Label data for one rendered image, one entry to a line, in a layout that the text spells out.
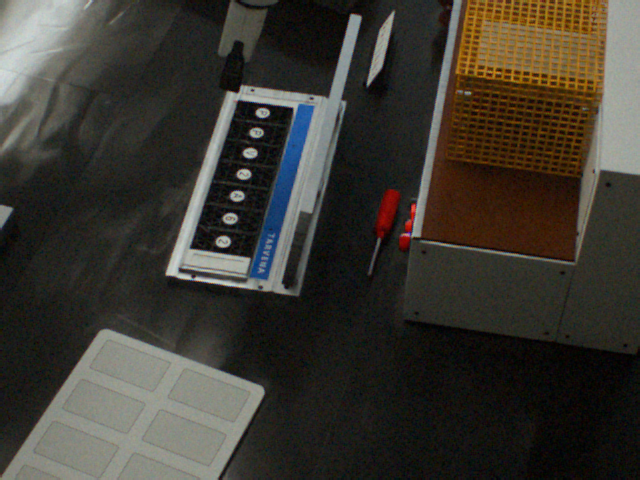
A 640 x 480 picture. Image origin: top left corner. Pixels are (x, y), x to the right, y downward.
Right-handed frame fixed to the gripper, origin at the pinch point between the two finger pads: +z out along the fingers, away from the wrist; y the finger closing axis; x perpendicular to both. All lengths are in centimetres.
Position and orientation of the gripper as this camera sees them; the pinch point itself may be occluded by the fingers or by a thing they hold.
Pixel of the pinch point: (235, 67)
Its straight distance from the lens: 198.7
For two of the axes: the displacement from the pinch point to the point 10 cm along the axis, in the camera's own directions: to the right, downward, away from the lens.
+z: -2.1, 6.2, 7.6
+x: 9.6, 2.8, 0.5
